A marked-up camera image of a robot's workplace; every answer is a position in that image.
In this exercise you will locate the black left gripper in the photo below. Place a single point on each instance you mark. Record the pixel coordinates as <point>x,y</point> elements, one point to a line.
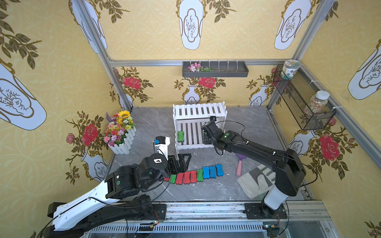
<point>173,163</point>

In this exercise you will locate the black wire wall basket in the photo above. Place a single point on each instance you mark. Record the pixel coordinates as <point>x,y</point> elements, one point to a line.
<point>297,93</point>

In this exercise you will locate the purple garden fork pink handle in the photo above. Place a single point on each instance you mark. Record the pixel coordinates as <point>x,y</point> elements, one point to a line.
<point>240,163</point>

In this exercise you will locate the jar with patterned label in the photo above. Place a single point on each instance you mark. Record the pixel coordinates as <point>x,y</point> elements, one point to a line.
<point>289,69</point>

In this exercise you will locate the green eraser lower shelf left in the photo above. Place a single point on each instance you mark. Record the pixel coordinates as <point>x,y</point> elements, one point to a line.
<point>180,136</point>

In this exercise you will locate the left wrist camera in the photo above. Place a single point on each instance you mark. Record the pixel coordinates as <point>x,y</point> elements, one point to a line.
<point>161,144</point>

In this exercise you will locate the flower bouquet in white planter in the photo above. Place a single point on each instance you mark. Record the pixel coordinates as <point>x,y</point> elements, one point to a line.
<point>120,132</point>

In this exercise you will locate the white wooden two-tier shelf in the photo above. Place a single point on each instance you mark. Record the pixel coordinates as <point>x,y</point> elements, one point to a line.
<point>190,119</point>

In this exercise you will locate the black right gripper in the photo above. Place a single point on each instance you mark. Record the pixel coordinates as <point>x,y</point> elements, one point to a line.
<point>211,129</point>

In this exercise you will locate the blue eraser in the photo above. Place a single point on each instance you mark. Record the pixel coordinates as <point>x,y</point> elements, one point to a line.
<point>219,170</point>
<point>212,172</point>
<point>206,172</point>

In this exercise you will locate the clear jar white lid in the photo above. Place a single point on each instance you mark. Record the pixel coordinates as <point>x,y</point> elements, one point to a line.
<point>318,101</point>

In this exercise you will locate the grey wall tray with flowers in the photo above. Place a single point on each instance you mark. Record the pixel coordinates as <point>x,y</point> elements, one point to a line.
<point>214,68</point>

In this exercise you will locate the white gardening glove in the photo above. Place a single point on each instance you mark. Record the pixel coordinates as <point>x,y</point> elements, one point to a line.
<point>257,182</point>

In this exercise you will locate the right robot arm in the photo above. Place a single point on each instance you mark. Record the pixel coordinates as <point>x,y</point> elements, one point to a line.
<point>288,168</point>

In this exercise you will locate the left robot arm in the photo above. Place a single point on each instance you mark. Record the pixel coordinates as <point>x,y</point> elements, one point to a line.
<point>122,195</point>

